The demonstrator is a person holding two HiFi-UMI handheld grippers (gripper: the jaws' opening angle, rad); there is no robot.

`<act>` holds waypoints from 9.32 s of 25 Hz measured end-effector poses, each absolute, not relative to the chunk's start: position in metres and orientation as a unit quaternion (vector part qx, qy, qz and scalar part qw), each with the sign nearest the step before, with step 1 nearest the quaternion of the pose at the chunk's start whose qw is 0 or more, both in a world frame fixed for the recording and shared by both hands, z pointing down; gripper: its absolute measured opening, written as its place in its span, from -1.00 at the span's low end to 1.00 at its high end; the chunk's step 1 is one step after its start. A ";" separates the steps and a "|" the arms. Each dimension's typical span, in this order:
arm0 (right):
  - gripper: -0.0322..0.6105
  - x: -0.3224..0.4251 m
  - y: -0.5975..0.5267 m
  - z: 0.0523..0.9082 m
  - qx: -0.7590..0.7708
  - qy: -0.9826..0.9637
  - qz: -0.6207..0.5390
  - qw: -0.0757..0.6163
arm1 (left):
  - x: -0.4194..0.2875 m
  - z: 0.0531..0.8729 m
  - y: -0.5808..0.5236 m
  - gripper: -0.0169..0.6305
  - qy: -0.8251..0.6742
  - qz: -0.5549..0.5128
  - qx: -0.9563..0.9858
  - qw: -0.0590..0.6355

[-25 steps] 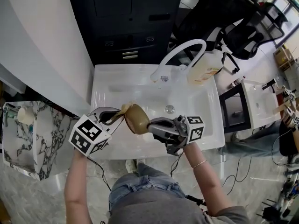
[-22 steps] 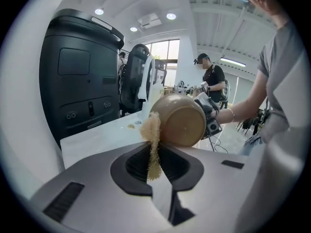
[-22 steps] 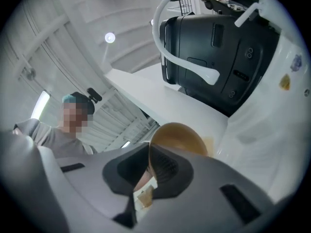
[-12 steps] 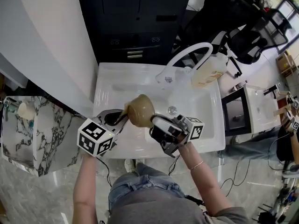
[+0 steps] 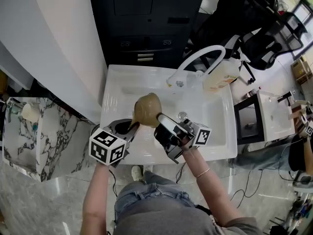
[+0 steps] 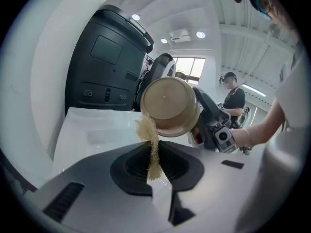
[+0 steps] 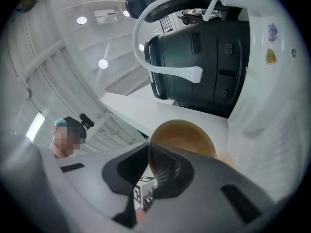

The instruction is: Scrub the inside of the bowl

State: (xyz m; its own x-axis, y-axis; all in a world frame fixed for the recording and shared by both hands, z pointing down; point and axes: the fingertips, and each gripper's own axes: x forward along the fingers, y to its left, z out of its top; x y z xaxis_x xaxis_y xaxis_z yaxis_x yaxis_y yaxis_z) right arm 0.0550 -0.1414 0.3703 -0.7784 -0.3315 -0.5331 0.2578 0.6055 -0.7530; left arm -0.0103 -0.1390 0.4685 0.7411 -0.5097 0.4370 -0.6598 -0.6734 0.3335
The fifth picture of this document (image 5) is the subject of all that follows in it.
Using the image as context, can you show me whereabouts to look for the black mesh office chair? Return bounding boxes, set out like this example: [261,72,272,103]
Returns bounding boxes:
[241,12,309,83]

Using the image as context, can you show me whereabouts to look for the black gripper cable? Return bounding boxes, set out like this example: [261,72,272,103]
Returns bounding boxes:
[176,162,188,183]
[109,169,118,198]

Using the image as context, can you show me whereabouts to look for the black high-back office chair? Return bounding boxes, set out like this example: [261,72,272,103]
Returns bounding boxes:
[193,0,279,66]

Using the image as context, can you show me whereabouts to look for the thin metal bracelet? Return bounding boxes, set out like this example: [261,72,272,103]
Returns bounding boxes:
[196,167,211,179]

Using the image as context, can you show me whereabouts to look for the white gooseneck faucet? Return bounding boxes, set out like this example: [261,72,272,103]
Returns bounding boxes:
[166,45,227,88]

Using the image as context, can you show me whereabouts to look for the beige cup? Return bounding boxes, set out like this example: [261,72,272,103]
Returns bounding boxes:
[21,103,41,122]

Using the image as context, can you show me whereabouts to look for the large white ceramic sink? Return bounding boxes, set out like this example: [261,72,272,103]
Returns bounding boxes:
[100,64,238,165]

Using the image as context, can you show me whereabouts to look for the person's grey shirt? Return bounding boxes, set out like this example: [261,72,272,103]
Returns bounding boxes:
[113,202,264,235]

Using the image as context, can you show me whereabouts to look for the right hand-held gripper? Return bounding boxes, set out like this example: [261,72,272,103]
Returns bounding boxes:
[153,113,212,165]

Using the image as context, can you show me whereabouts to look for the person's blue jeans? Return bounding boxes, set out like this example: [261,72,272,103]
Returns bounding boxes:
[114,171,196,222]

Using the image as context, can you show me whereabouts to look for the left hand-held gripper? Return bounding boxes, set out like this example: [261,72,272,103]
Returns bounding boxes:
[89,117,141,168]

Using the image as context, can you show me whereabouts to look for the person's left forearm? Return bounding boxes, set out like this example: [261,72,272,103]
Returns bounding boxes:
[82,162,112,235]

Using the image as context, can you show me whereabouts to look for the brown bowl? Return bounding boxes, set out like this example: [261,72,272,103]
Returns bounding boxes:
[134,93,162,128]

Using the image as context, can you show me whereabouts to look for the orange label soap pump bottle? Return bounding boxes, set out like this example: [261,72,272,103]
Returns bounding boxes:
[202,52,251,92]

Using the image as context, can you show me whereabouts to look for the black waste bin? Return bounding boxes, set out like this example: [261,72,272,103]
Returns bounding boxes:
[91,123,102,137]

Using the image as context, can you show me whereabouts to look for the person's right forearm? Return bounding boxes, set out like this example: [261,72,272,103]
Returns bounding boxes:
[182,147,242,227]

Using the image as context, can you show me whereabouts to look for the small white sink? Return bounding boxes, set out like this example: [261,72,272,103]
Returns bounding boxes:
[256,91,295,141]

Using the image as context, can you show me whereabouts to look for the marble pattern sink cabinet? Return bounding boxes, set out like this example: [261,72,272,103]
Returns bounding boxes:
[2,96,96,182]

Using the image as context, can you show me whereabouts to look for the tall black machine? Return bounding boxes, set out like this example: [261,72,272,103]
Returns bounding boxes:
[88,0,206,70]

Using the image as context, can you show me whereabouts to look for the person's left white shoe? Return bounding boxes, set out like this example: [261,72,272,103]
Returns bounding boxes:
[131,165,144,182]

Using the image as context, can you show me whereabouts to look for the black sink frame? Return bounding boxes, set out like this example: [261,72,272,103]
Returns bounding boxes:
[233,95,266,145]

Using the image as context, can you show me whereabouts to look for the black faucet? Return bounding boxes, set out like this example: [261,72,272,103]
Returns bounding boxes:
[277,91,294,106]

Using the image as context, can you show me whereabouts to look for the black power cable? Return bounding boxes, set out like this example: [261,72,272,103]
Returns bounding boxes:
[229,170,264,209]

